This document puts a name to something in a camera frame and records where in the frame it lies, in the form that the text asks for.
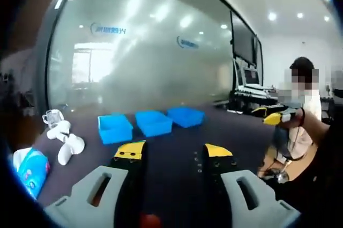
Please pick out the blue plastic bin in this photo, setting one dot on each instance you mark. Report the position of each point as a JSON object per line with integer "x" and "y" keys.
{"x": 154, "y": 127}
{"x": 187, "y": 119}
{"x": 115, "y": 134}

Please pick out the white equipment cart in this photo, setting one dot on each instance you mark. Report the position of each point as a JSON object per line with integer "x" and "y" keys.
{"x": 252, "y": 89}

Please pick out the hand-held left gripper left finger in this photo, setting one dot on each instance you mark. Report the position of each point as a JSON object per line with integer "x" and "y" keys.
{"x": 83, "y": 204}

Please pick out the dark door frame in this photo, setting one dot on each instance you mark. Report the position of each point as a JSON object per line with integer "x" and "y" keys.
{"x": 44, "y": 64}

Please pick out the large black monitor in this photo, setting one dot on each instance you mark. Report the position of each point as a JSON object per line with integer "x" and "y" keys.
{"x": 242, "y": 40}

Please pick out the person's left hand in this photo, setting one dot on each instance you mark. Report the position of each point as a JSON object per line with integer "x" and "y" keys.
{"x": 151, "y": 221}

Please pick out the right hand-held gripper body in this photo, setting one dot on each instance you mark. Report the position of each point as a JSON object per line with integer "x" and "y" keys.
{"x": 290, "y": 115}

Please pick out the blue glass logo sticker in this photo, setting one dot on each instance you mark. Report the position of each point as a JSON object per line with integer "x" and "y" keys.
{"x": 108, "y": 29}
{"x": 187, "y": 43}

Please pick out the clear glass mug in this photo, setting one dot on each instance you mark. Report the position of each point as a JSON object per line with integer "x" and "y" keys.
{"x": 55, "y": 117}

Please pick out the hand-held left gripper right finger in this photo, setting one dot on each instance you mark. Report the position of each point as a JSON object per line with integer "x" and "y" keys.
{"x": 265, "y": 209}

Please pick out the blue white tissue packet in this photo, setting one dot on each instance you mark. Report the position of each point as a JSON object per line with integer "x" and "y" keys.
{"x": 32, "y": 171}

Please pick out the chrome chair base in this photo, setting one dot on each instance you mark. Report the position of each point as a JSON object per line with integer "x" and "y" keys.
{"x": 280, "y": 177}

